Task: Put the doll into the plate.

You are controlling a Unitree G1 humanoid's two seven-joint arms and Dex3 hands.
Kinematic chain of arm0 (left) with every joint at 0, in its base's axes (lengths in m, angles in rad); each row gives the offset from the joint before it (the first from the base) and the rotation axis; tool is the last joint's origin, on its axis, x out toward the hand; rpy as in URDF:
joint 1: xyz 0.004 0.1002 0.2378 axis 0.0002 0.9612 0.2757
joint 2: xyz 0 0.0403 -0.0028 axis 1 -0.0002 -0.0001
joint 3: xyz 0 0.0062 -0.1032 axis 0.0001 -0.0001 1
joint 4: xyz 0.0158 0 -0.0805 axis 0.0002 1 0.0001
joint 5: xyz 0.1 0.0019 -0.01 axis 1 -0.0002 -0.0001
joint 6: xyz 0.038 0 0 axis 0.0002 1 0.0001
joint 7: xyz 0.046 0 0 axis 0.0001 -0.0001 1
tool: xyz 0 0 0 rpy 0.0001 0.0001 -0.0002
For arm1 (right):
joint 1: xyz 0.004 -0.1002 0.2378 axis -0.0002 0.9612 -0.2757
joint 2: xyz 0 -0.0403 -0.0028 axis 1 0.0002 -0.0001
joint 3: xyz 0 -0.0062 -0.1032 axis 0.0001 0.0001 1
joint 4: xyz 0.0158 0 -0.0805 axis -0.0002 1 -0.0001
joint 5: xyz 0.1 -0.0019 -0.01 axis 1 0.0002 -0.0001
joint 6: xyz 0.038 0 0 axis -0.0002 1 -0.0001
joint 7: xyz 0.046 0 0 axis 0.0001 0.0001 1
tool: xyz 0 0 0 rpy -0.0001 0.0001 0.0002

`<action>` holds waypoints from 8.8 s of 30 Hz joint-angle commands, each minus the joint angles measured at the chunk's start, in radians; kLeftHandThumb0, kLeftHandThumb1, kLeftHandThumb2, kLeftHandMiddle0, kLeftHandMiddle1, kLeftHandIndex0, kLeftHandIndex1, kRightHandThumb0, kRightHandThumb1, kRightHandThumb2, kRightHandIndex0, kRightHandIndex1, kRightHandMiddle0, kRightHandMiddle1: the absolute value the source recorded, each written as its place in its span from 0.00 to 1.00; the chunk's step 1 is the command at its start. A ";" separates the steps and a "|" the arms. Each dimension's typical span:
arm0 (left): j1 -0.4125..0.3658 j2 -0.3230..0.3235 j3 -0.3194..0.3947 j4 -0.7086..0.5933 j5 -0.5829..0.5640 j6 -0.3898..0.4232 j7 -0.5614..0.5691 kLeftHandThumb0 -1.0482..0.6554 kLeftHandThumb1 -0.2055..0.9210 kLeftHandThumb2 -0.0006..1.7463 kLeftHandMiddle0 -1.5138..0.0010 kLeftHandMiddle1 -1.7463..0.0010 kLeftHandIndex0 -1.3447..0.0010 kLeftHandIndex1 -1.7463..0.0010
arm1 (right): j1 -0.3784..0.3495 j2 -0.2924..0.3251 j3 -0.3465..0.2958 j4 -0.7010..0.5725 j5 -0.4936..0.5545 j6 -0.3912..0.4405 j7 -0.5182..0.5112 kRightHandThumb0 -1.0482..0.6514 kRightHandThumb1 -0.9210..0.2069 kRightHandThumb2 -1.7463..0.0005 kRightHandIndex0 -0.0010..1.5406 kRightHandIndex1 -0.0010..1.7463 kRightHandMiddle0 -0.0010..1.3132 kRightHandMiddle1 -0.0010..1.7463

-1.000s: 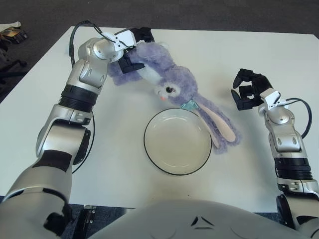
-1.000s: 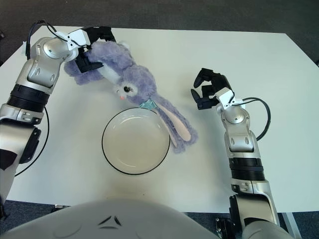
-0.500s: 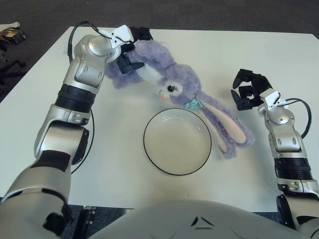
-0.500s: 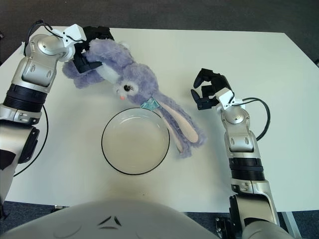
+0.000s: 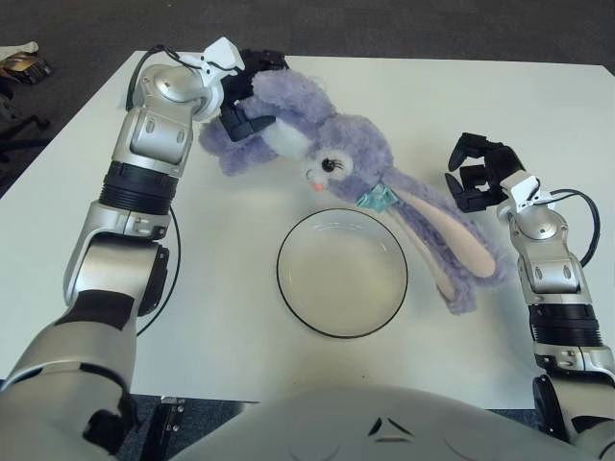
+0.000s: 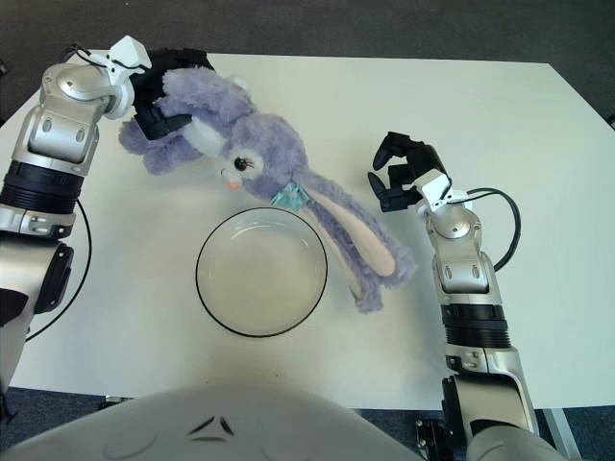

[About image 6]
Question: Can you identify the purple plush bunny doll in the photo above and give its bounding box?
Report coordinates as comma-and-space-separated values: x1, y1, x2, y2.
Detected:
118, 67, 418, 316

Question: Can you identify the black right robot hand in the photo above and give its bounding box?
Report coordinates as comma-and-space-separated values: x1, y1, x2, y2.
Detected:
367, 130, 446, 212

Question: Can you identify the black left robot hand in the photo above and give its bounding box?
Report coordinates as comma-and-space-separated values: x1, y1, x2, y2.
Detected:
128, 47, 215, 143

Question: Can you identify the white plate black rim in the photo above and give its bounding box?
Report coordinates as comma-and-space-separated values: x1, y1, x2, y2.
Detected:
195, 206, 330, 337

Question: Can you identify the grey metal table leg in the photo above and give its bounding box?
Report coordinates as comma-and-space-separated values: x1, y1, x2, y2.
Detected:
542, 408, 583, 457

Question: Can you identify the grey robot torso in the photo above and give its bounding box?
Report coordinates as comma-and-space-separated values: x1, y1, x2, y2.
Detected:
0, 381, 424, 461

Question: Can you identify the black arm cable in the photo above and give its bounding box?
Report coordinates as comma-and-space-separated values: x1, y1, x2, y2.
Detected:
23, 43, 116, 338
463, 187, 523, 274

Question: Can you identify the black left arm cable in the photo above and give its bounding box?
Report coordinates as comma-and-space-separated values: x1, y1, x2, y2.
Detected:
23, 43, 116, 338

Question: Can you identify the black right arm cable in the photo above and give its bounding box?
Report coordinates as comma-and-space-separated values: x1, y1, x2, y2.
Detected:
463, 187, 523, 274

